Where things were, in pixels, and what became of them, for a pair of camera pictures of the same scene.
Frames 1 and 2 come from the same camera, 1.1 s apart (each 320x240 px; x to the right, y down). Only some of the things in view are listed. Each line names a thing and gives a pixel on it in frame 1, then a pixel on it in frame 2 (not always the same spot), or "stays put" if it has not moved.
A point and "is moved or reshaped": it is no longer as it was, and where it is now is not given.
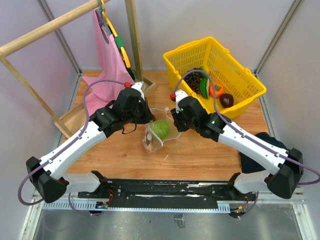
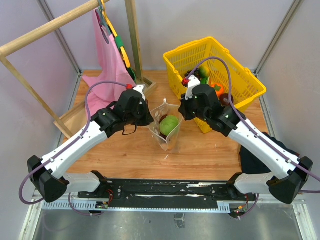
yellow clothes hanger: x=127 y=61 stays put
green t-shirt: x=119 y=41 stays put
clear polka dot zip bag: x=160 y=129 is moved or reshaped
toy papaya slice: x=153 y=145 -> x=162 y=136
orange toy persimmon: x=219 y=90 stays put
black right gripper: x=176 y=116 -> x=183 y=108
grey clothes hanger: x=103 y=22 stays put
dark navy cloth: x=248 y=164 stays put
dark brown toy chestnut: x=226 y=100 stays put
